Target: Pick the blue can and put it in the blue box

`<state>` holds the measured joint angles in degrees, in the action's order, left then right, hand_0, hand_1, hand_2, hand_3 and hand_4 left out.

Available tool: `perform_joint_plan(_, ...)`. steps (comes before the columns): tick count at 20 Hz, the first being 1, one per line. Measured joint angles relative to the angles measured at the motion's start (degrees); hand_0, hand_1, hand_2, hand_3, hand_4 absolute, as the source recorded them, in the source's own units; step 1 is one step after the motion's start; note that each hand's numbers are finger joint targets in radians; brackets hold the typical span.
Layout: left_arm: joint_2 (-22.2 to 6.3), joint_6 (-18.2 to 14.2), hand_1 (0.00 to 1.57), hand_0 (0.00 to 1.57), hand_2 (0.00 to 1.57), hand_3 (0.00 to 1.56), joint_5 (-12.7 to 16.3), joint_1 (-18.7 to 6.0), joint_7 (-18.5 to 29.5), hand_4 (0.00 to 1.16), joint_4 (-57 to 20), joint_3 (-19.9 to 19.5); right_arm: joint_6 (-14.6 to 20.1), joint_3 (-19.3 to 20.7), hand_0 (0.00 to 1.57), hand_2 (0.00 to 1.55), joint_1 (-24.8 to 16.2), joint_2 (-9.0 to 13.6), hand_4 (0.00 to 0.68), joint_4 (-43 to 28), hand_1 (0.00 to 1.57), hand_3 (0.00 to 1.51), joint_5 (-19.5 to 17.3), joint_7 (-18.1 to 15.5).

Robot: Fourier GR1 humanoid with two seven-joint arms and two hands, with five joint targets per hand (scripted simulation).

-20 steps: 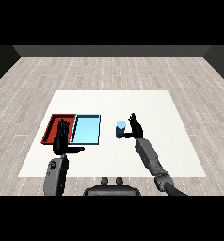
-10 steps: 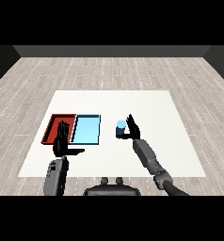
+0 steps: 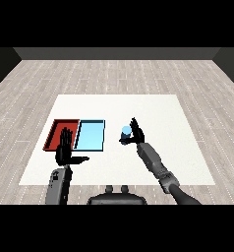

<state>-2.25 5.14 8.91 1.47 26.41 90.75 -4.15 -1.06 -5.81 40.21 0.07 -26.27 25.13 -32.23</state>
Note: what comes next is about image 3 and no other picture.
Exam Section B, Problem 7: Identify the red shallow open box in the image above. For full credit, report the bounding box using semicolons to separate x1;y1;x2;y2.
42;118;81;153

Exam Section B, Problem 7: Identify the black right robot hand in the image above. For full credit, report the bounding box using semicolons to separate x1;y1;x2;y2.
118;117;146;146

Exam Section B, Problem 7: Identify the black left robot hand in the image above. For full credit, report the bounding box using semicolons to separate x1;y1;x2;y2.
54;126;90;167

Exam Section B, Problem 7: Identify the light blue shallow open box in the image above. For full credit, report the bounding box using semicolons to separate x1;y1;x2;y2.
72;119;106;153

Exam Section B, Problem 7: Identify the dark grey robot body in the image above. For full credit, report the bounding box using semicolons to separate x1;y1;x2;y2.
87;185;148;206

